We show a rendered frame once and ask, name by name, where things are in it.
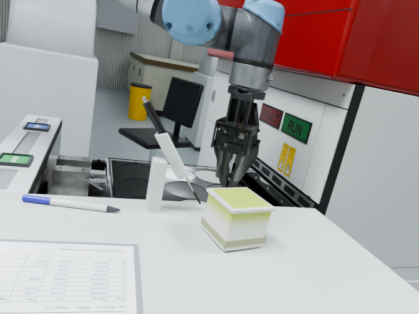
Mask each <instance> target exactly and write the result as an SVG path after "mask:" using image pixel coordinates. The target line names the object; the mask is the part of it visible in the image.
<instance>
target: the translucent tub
mask: <svg viewBox="0 0 419 314"><path fill-rule="evenodd" d="M206 191H207V192H208V193H209V194H208V200H207V203H206V209H205V214H204V217H202V218H201V223H202V228H203V229H204V230H205V232H206V233H207V234H208V235H209V236H210V237H211V238H212V239H213V240H214V241H215V242H216V243H217V245H218V246H219V247H220V248H221V249H222V250H223V251H224V252H228V251H234V250H242V249H251V248H256V247H261V246H262V245H263V243H266V239H267V237H266V236H265V235H266V230H267V226H268V223H269V219H270V216H271V211H275V210H276V208H275V207H274V206H272V205H271V204H269V203H268V202H267V201H265V200H264V199H263V198H261V197H260V196H258V195H257V194H256V193H254V192H253V191H251V190H250V189H249V188H247V187H244V188H207V189H206Z"/></svg>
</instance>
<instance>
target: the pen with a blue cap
mask: <svg viewBox="0 0 419 314"><path fill-rule="evenodd" d="M22 201H26V202H35V203H41V204H50V205H56V206H65V207H74V208H80V209H89V210H95V211H104V212H115V211H120V209H118V208H116V207H112V206H108V205H103V204H94V203H89V202H79V201H70V200H65V199H56V198H51V197H41V196H32V195H27V194H24V195H23V196H22Z"/></svg>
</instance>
